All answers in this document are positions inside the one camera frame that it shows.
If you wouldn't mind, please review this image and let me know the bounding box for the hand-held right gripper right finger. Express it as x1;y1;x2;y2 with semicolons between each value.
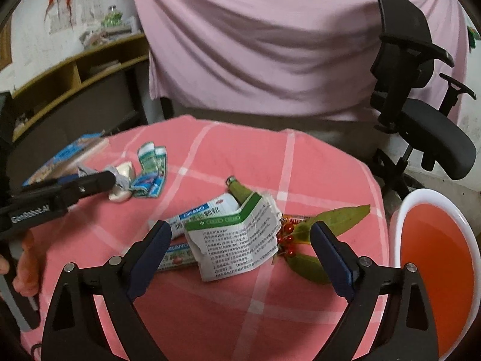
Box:
309;221;441;361

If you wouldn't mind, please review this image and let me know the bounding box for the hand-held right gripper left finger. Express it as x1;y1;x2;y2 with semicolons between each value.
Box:
41;220;173;361

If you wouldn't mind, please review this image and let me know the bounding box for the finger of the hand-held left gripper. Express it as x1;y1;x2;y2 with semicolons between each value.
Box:
49;170;115;208

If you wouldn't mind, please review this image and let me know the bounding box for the white wrapper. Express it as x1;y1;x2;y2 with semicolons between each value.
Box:
77;161;135;204

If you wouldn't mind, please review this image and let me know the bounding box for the green white sachet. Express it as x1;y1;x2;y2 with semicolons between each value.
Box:
137;142;158;175
155;147;168;175

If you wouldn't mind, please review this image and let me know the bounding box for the torn green white carton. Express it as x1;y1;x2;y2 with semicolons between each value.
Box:
186;192;280;282

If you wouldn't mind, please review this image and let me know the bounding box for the orange bin with white rim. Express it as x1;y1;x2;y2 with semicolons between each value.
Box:
389;188;481;361

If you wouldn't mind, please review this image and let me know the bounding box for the person's left hand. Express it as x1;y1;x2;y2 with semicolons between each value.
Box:
0;229;41;298

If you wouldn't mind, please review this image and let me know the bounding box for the flat box with red print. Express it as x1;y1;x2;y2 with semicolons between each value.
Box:
156;242;198;273

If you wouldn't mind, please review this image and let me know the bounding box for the leafy sprig with red berries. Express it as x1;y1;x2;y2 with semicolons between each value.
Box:
276;205;371;284

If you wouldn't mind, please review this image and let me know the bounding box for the blue printed book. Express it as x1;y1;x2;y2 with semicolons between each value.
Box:
23;132;109;187

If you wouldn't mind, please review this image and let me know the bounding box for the orange wrapper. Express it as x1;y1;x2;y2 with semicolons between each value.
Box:
280;214;312;227

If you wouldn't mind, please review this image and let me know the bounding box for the white blue medicine box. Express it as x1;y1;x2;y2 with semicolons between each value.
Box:
165;193;241;239

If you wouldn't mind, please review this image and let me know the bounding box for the wooden shelf unit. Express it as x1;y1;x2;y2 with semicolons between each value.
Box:
11;32;151;143

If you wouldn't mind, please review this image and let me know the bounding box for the pink checked tablecloth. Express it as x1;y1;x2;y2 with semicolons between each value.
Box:
20;115;389;361

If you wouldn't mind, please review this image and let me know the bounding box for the stack of books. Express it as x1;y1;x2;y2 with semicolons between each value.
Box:
79;26;141;48

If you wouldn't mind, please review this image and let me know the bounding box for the black office chair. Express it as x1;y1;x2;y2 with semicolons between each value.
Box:
366;0;478;201

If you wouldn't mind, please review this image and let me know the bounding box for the glass jar with green contents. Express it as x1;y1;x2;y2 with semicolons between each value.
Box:
102;5;123;27

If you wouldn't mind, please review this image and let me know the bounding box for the pink hanging cloth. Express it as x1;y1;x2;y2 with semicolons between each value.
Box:
128;0;468;122

